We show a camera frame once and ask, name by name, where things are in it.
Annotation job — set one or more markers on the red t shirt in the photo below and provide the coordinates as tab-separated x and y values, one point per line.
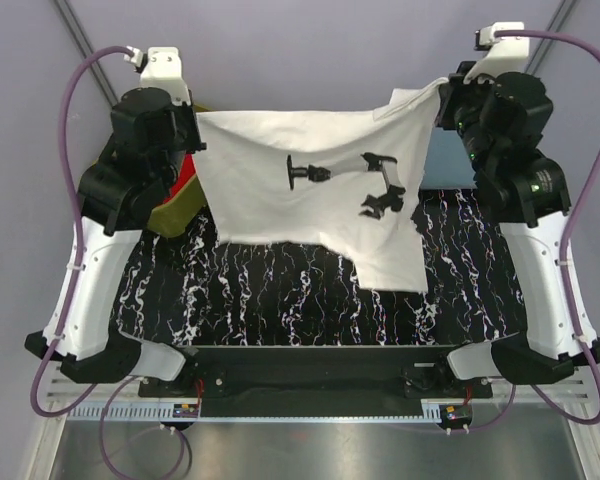
187	185

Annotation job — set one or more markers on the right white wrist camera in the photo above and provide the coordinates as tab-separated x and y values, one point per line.
503	53

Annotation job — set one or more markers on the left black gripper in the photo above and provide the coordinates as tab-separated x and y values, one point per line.
187	111

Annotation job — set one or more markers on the folded blue t shirt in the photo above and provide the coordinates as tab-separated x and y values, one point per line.
447	165

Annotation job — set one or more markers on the black marble pattern mat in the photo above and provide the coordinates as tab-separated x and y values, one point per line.
194	290

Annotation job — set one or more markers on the olive green plastic basket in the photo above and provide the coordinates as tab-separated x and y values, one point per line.
144	178

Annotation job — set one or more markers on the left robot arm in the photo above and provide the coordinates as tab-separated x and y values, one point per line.
89	349

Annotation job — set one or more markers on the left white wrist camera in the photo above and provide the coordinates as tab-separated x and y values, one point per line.
161	67

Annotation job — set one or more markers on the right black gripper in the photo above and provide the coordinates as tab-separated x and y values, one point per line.
452	91

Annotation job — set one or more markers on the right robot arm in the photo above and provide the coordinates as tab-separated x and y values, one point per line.
500	119

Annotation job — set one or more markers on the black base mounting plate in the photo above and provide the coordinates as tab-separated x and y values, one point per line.
224	371

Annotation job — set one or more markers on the slotted grey cable duct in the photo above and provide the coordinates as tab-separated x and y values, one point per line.
214	411

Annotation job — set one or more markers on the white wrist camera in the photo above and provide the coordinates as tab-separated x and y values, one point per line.
503	53
161	67

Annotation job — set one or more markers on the white printed t shirt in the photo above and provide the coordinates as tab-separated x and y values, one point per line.
347	181

